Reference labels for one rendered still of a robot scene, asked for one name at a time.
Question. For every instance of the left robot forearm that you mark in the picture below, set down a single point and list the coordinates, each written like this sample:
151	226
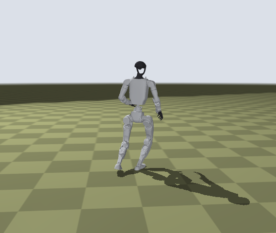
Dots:
127	102

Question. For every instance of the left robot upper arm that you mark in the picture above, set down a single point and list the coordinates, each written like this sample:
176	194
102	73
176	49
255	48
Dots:
123	90

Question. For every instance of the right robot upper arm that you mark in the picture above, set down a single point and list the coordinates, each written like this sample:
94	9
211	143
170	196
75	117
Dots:
153	89

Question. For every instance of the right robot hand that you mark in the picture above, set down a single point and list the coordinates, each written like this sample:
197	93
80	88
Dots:
160	113

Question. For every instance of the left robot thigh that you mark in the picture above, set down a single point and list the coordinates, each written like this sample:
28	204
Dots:
126	130

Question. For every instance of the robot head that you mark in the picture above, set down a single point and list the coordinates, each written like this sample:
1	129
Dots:
140	65

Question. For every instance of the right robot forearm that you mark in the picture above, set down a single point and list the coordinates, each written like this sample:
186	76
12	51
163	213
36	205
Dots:
158	106

